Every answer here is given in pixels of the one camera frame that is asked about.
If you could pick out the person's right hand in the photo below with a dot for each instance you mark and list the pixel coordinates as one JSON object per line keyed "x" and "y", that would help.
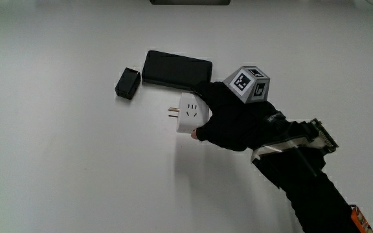
{"x": 235, "y": 126}

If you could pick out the black power bank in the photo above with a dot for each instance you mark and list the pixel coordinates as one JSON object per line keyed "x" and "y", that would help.
{"x": 176, "y": 70}

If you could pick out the dark monitor base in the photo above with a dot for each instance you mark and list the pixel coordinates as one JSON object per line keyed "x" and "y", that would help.
{"x": 189, "y": 2}

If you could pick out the black charger adapter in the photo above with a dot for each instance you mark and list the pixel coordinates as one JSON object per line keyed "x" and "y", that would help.
{"x": 128, "y": 83}

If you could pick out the white cube socket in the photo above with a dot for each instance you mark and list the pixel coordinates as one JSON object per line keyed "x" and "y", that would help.
{"x": 191, "y": 113}

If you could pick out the person's right forearm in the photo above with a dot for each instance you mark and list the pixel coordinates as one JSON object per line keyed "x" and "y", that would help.
{"x": 312, "y": 187}

